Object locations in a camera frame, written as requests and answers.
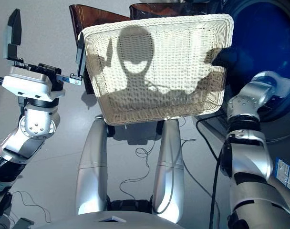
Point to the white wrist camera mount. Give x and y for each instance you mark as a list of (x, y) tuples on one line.
[(28, 81)]

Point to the silver robot leg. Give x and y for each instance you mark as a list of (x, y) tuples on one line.
[(168, 171), (92, 167)]

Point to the large blue info label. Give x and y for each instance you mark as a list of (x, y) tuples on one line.
[(286, 176)]

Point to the silver robot torso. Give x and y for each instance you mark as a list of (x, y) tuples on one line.
[(99, 223)]

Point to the black robot waist joint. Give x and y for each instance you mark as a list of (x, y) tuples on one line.
[(129, 205)]

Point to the grey washing machine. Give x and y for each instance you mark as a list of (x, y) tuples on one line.
[(278, 136)]

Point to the pale woven laundry basket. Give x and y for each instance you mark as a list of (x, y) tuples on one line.
[(159, 71)]

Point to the navy blue cloth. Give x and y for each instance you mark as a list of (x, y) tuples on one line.
[(259, 40)]

